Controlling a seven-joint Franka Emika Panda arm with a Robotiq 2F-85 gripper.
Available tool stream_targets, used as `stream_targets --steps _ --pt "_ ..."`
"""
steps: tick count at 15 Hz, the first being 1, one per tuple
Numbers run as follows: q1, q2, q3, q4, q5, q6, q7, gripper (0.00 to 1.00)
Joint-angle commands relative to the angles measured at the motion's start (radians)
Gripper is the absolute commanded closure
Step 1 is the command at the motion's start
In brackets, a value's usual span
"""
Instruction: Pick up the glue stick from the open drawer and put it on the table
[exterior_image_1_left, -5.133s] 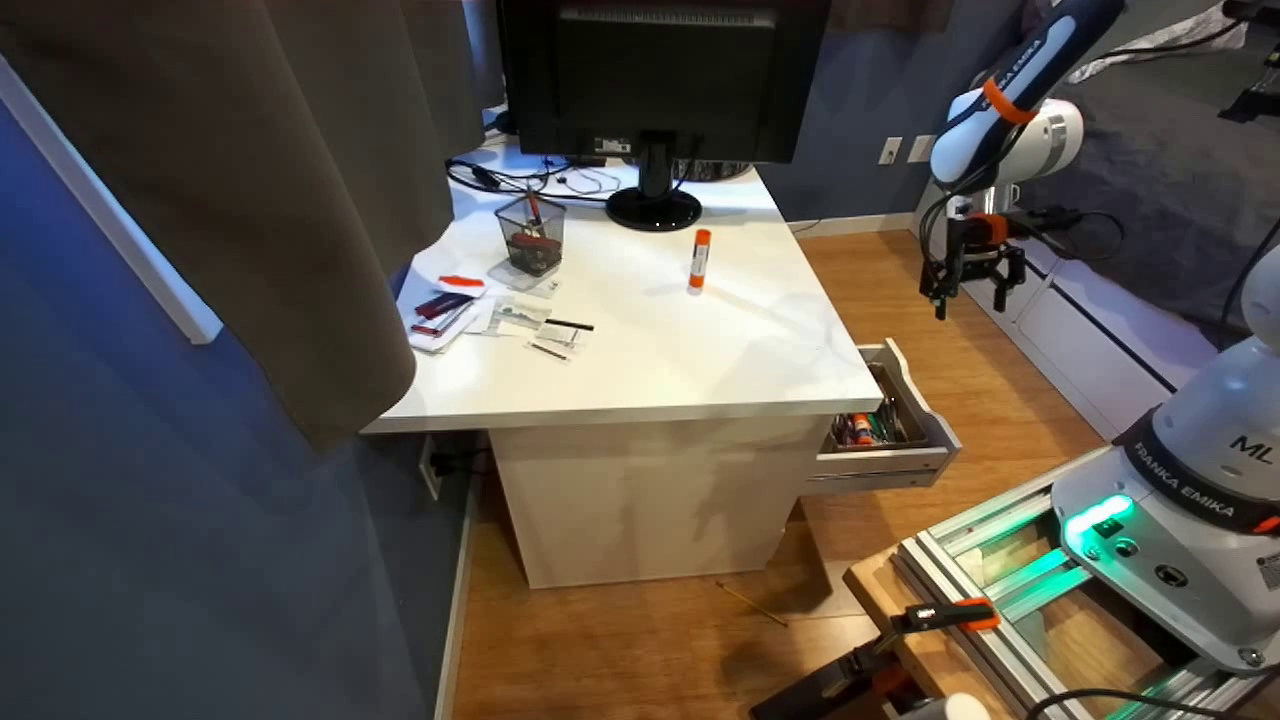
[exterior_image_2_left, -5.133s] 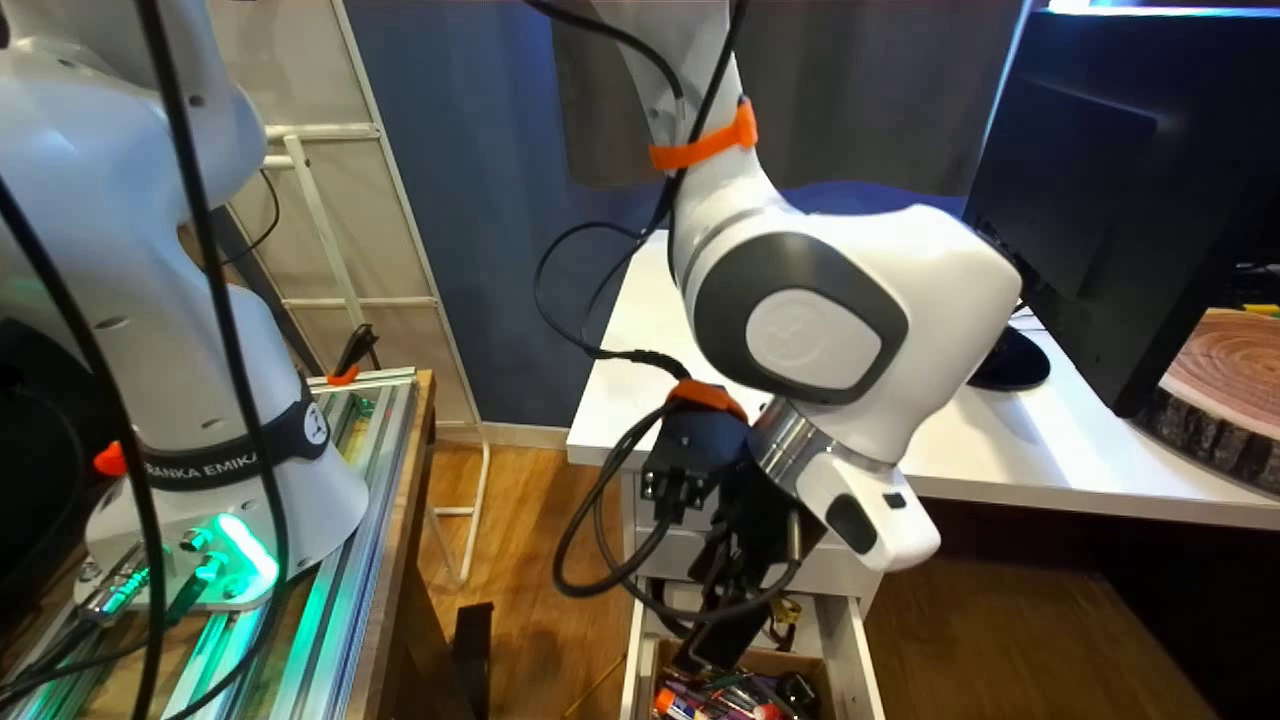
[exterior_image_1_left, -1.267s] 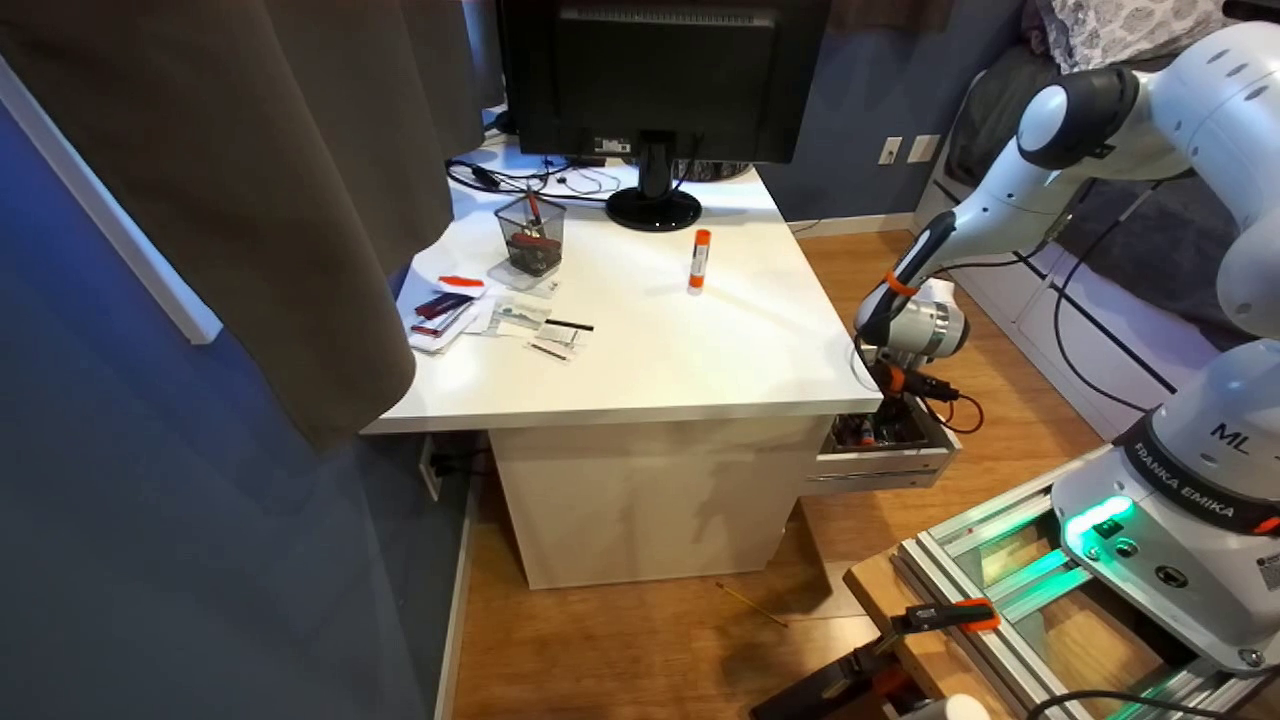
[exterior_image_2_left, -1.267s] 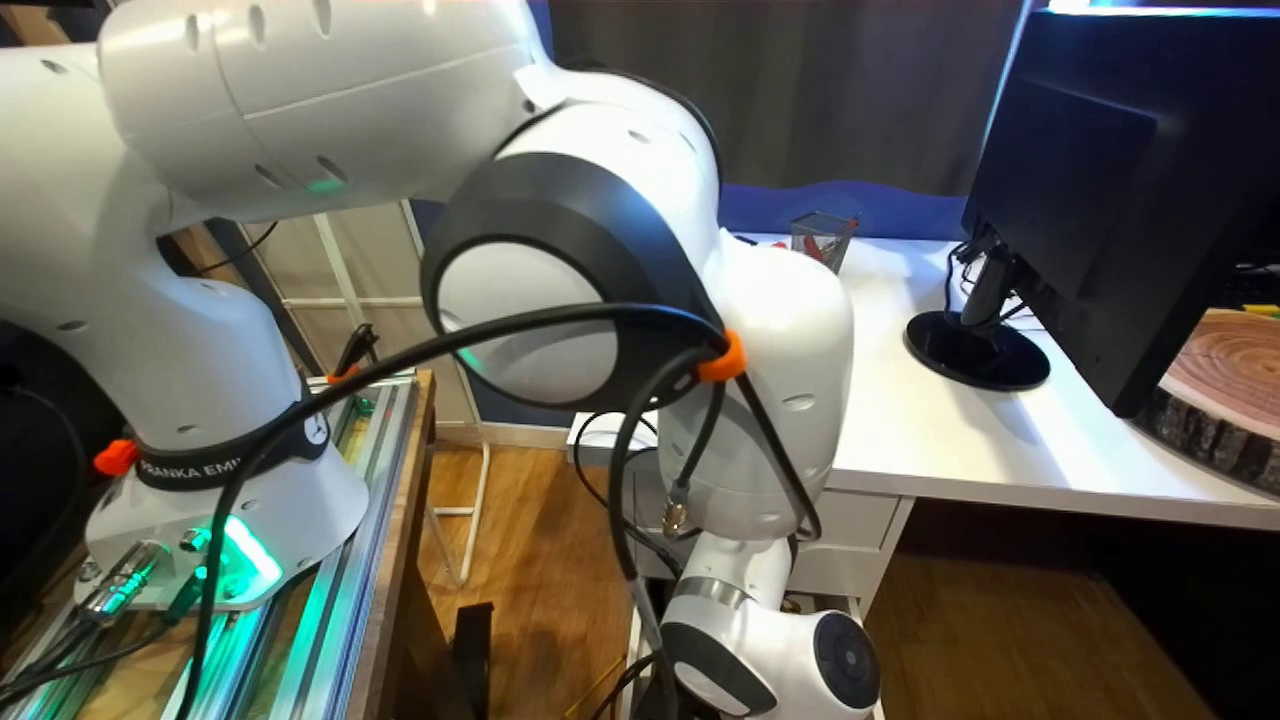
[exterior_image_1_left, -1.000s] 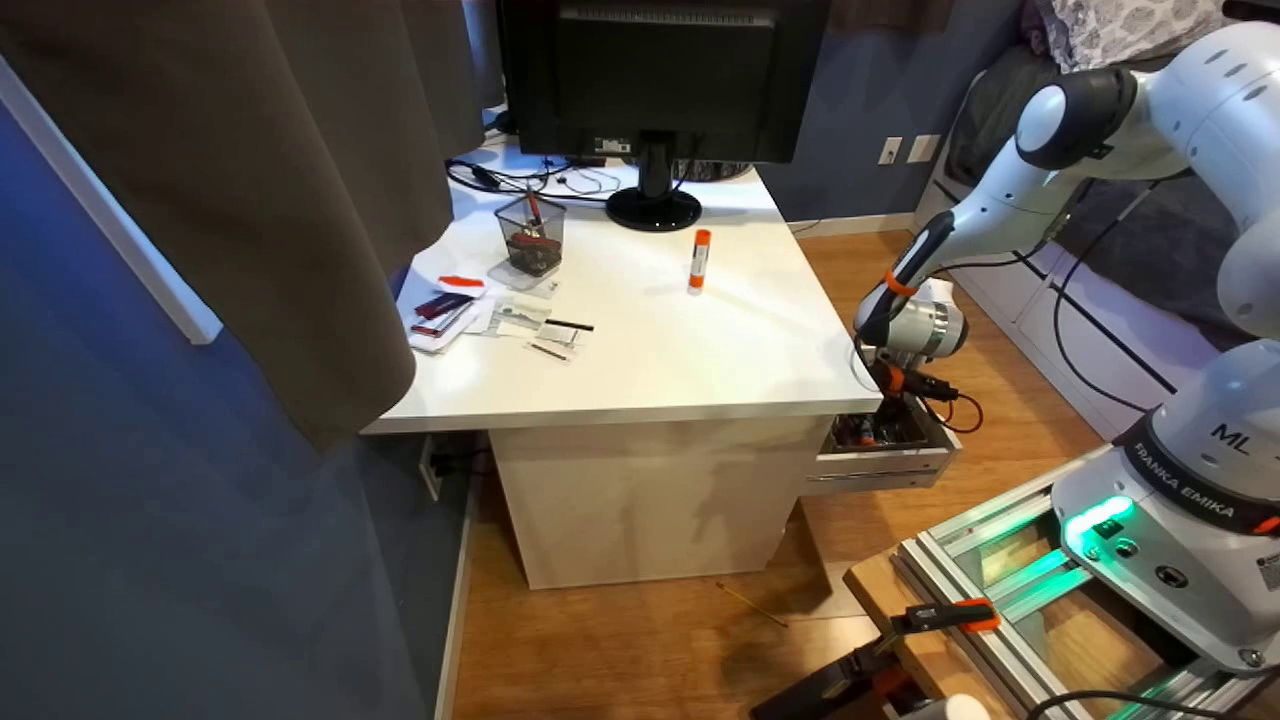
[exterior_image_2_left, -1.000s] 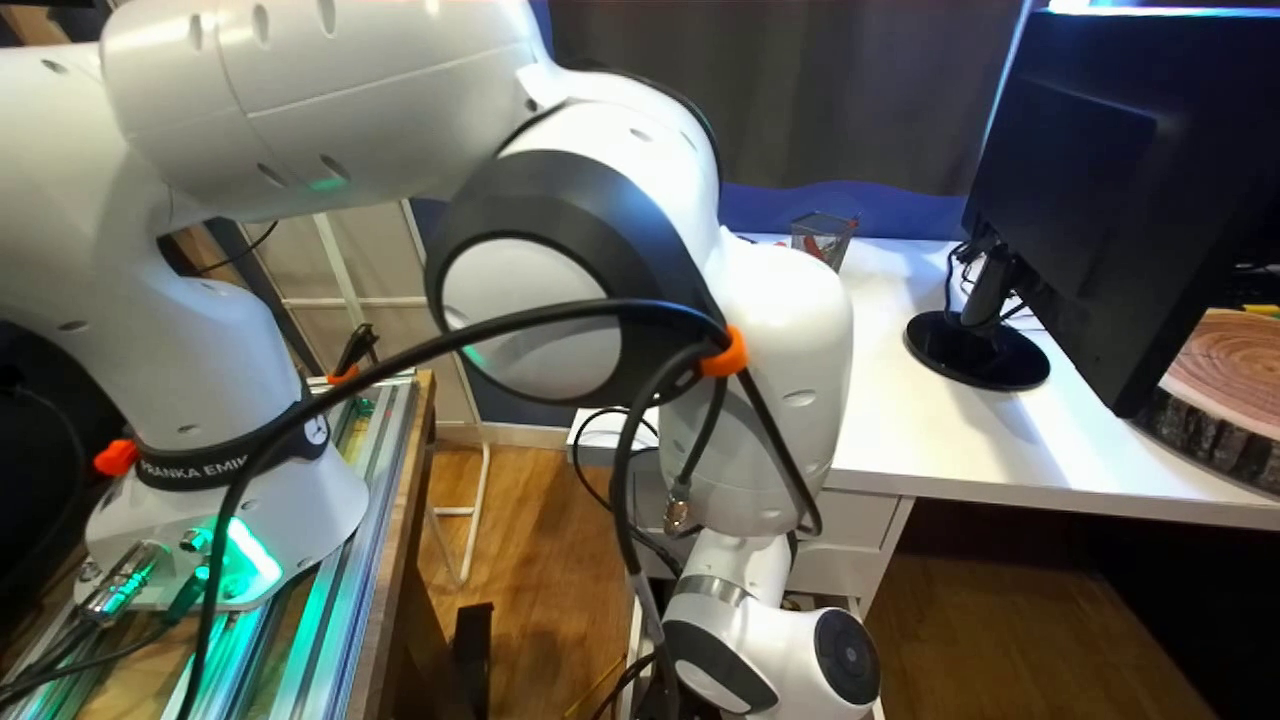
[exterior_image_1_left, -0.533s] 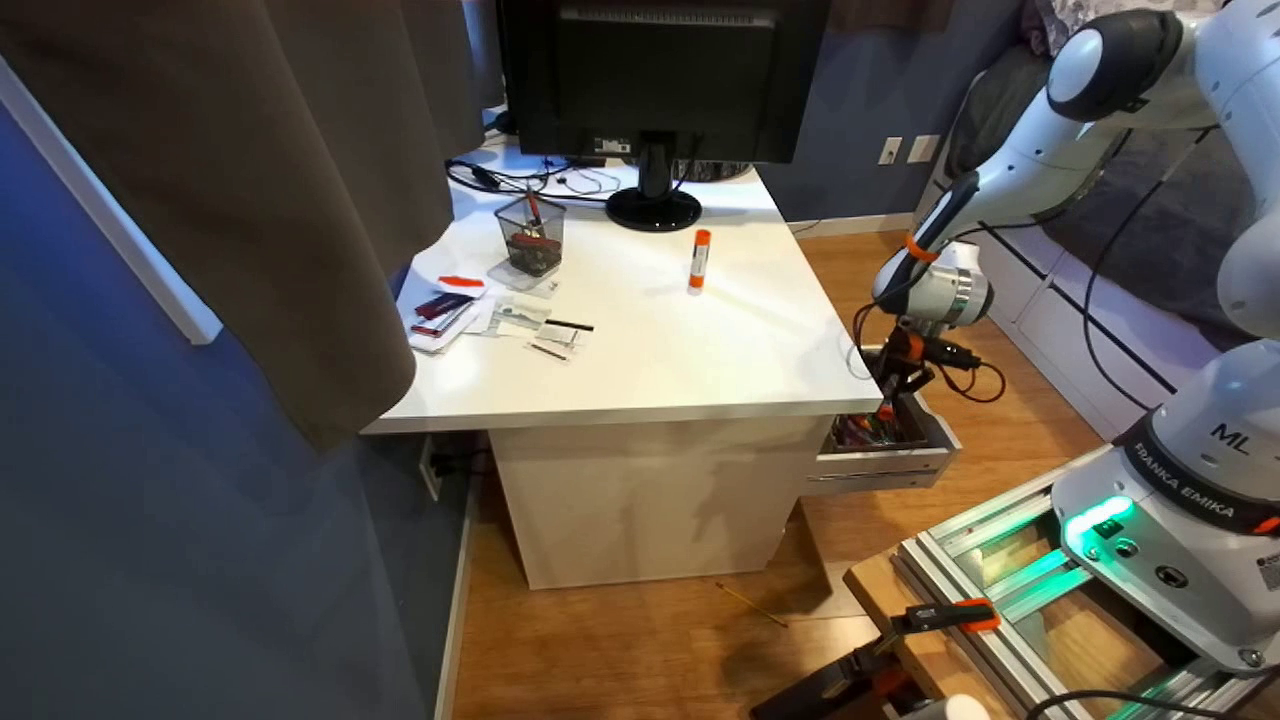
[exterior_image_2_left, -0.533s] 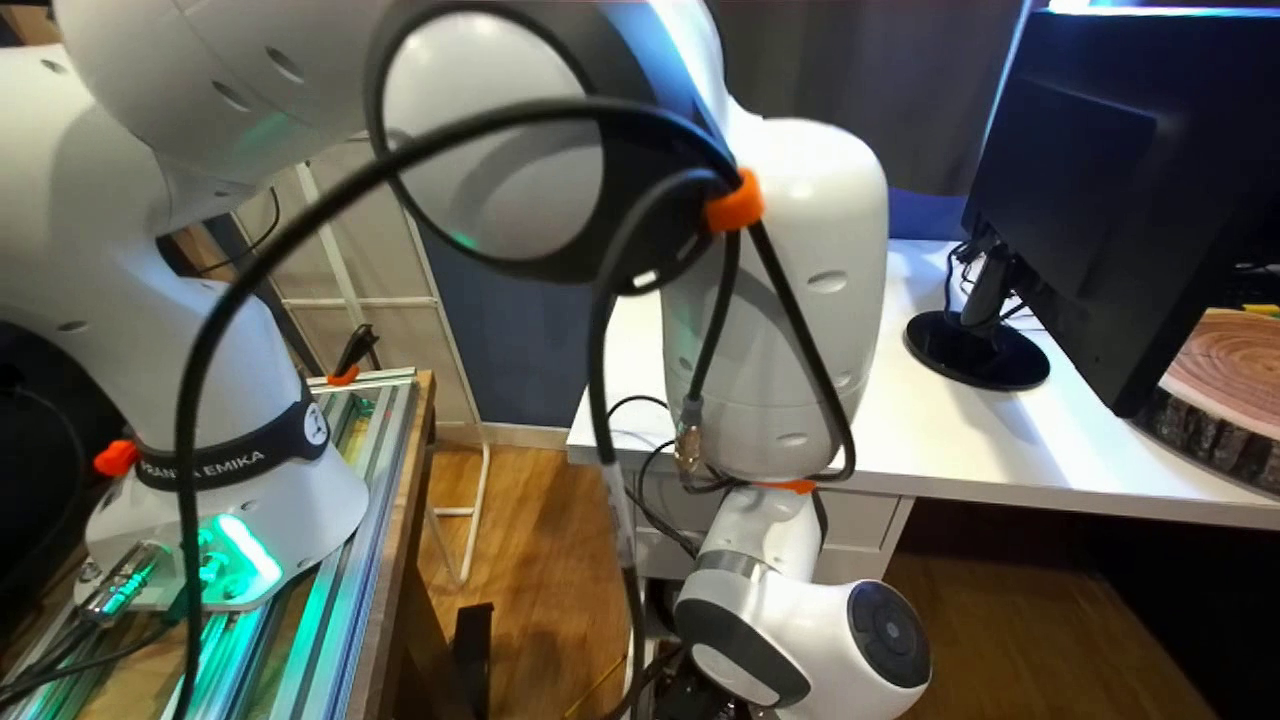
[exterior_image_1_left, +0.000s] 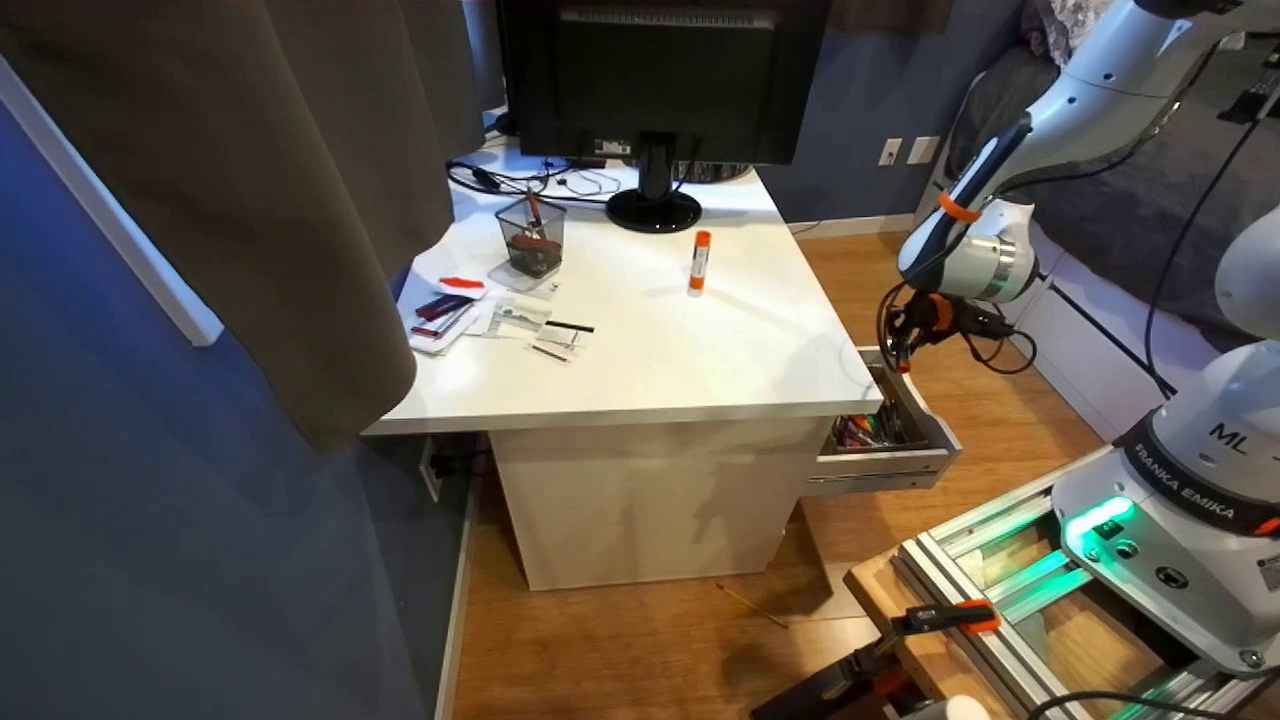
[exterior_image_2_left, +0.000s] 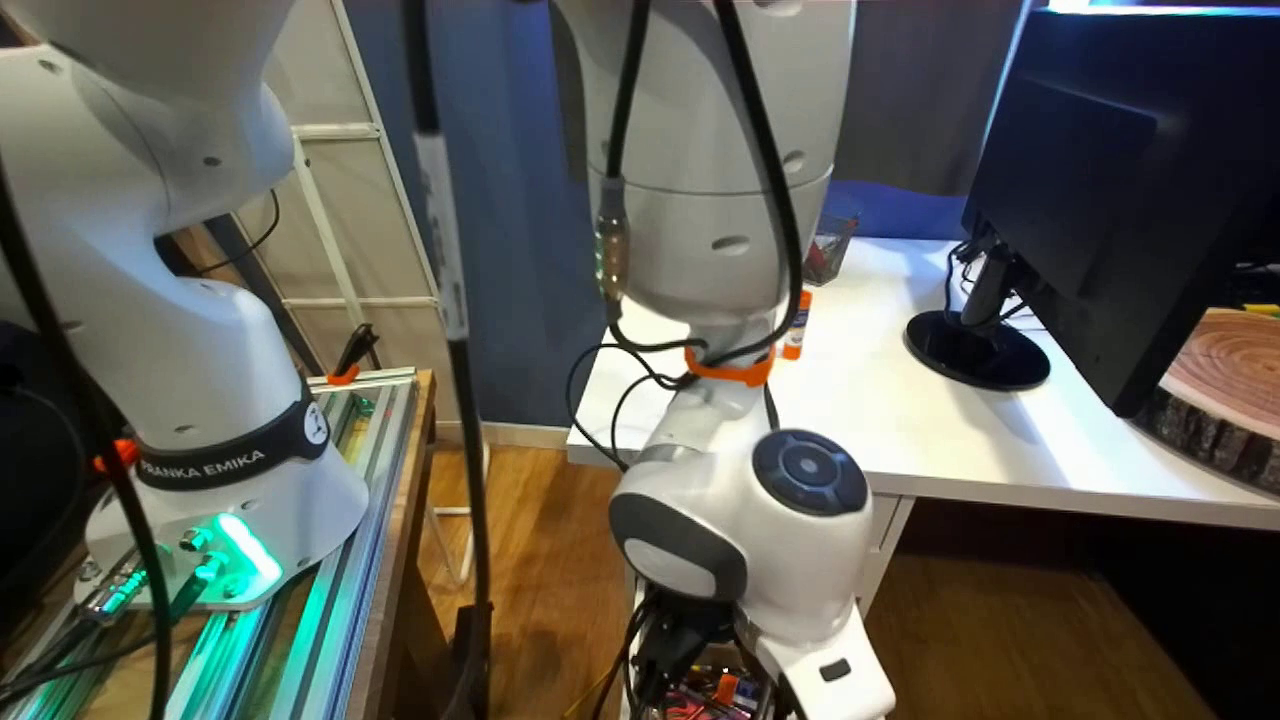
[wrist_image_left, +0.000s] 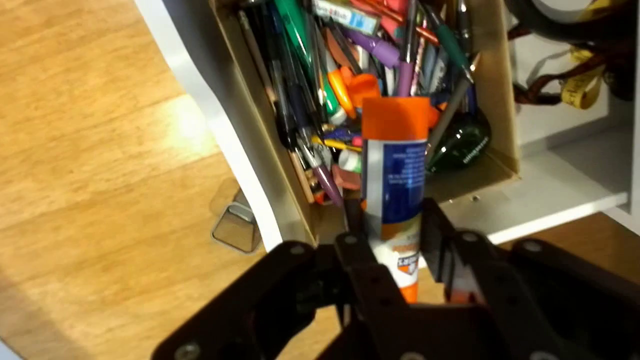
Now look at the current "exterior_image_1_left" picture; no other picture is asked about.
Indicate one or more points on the white pull-out drawer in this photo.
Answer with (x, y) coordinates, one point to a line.
(885, 460)

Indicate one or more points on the aluminium rail base frame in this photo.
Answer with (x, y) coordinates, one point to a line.
(1013, 585)

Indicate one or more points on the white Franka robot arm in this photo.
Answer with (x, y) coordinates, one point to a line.
(1200, 426)

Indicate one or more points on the white papers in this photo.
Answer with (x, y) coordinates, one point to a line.
(461, 253)

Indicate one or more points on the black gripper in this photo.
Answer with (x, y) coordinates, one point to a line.
(915, 320)

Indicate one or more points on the white drawer cabinet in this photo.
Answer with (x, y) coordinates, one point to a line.
(640, 504)

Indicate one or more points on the black mesh pen cup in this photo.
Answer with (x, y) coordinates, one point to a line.
(529, 241)

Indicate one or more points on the black pen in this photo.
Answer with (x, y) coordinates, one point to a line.
(571, 325)

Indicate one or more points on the grey-brown curtain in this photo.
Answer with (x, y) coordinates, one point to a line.
(265, 173)

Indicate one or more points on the orange capped white glue stick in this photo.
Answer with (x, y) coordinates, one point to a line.
(699, 262)

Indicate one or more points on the black computer monitor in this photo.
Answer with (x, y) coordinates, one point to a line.
(663, 82)

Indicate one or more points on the white phone with dark screen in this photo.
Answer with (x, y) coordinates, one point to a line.
(446, 320)

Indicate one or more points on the white wall outlet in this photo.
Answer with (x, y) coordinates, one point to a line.
(906, 149)

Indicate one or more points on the red marker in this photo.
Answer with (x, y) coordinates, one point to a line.
(461, 283)

